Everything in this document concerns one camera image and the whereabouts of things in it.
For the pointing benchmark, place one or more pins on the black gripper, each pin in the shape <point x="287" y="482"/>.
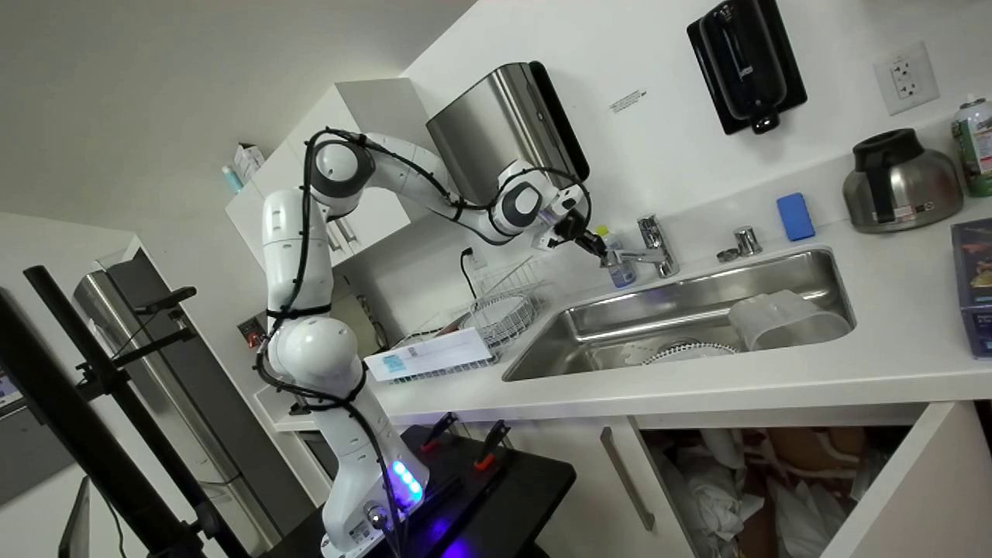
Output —
<point x="569" y="223"/>

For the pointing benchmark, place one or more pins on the chrome faucet spout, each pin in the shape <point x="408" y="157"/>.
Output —
<point x="653" y="248"/>

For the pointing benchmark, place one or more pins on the chrome faucet handle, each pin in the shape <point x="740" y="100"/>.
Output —
<point x="745" y="247"/>

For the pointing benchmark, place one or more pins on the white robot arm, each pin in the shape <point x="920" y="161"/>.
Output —
<point x="314" y="356"/>

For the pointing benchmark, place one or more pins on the dish soap bottle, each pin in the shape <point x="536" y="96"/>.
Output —
<point x="620" y="273"/>

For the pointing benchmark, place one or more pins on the stainless steel sink basin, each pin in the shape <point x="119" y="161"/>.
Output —
<point x="676" y="320"/>

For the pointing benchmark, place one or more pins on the dotted plates stack in rack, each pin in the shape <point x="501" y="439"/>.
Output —
<point x="504" y="317"/>

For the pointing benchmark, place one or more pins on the steel paper towel dispenser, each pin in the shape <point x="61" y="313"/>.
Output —
<point x="501" y="118"/>

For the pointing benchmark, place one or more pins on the white foil box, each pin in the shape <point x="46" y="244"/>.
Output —
<point x="430" y="353"/>

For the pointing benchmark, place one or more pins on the white bowl in sink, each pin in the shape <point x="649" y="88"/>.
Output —
<point x="786" y="320"/>

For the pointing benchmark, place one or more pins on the blue sponge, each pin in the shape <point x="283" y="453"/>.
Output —
<point x="795" y="217"/>

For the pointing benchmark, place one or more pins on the black soap dispenser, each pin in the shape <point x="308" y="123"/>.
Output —
<point x="747" y="62"/>

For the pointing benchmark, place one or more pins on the steel coffee carafe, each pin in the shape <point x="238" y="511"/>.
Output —
<point x="899" y="183"/>

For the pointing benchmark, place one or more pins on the blue box on counter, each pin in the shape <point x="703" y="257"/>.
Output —
<point x="970" y="247"/>

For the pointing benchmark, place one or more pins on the green bottle on counter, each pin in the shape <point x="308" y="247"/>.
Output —
<point x="970" y="131"/>

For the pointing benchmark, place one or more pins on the open white cabinet door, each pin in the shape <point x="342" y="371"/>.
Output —
<point x="932" y="500"/>

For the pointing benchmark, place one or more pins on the stainless steel refrigerator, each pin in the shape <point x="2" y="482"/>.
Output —
<point x="193" y="401"/>

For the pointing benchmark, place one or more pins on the white wire dish rack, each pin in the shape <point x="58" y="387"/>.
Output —
<point x="488" y="282"/>

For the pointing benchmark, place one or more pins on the red handled clamp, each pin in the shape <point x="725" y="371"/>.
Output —
<point x="438" y="429"/>
<point x="490" y="447"/>

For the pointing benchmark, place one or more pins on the white wall outlet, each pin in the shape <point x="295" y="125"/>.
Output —
<point x="907" y="77"/>

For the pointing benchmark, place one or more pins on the black camera tripod stand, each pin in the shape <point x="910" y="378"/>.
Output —
<point x="67" y="408"/>

